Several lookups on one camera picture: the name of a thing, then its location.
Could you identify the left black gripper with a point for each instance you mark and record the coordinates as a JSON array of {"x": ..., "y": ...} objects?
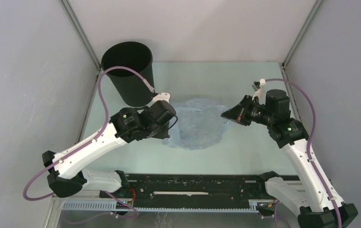
[{"x": 163, "y": 134}]

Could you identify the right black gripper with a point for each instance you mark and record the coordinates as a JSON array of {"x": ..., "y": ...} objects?
[{"x": 239, "y": 113}]

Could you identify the light blue plastic trash bag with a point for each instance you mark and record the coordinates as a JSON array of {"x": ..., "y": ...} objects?
[{"x": 199, "y": 124}]

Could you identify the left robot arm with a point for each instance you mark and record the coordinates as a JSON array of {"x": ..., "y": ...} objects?
[{"x": 68, "y": 174}]

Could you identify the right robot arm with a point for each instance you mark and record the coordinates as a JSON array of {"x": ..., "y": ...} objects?
[{"x": 321, "y": 206}]

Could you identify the black cylindrical trash bin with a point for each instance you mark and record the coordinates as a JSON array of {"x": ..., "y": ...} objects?
[{"x": 137, "y": 59}]

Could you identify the small circuit board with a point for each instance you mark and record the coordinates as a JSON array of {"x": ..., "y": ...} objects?
[{"x": 123, "y": 205}]

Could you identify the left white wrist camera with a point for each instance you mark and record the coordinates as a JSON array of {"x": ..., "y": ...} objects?
[{"x": 161, "y": 97}]

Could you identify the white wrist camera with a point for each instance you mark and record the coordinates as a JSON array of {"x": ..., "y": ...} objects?
[
  {"x": 258, "y": 87},
  {"x": 161, "y": 97}
]

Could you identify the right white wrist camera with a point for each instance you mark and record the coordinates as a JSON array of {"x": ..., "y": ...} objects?
[{"x": 258, "y": 87}]

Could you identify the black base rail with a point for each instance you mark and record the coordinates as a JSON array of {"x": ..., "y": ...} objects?
[{"x": 195, "y": 191}]

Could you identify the grey toothed cable duct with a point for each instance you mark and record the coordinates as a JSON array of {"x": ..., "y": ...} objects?
[{"x": 92, "y": 205}]

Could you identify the right aluminium corner post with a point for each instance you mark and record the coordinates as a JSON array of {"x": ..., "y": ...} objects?
[{"x": 302, "y": 32}]

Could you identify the aluminium corner post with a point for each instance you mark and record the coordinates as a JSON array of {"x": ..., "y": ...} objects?
[
  {"x": 302, "y": 32},
  {"x": 68, "y": 9}
]

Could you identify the left aluminium corner post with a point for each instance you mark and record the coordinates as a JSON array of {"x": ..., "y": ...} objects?
[{"x": 68, "y": 9}]

